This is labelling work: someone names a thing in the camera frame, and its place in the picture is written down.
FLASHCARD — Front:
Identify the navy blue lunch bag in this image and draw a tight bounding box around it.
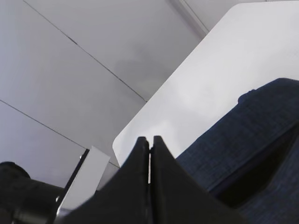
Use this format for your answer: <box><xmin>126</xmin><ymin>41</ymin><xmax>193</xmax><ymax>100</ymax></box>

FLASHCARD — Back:
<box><xmin>177</xmin><ymin>78</ymin><xmax>299</xmax><ymax>224</ymax></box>

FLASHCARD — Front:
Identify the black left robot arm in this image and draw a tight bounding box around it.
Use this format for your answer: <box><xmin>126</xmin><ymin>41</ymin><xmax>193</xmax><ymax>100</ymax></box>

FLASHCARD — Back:
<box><xmin>0</xmin><ymin>161</ymin><xmax>64</xmax><ymax>224</ymax></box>

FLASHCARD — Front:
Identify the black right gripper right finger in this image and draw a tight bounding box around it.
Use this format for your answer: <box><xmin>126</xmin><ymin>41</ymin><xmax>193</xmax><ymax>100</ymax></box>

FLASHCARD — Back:
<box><xmin>150</xmin><ymin>136</ymin><xmax>246</xmax><ymax>224</ymax></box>

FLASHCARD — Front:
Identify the white table leg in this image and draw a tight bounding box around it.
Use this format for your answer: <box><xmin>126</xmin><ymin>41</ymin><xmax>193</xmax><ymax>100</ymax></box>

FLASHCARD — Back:
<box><xmin>57</xmin><ymin>146</ymin><xmax>119</xmax><ymax>216</ymax></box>

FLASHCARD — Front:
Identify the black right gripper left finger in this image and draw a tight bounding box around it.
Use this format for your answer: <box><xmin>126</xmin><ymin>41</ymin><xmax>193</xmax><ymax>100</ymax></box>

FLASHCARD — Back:
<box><xmin>58</xmin><ymin>137</ymin><xmax>151</xmax><ymax>224</ymax></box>

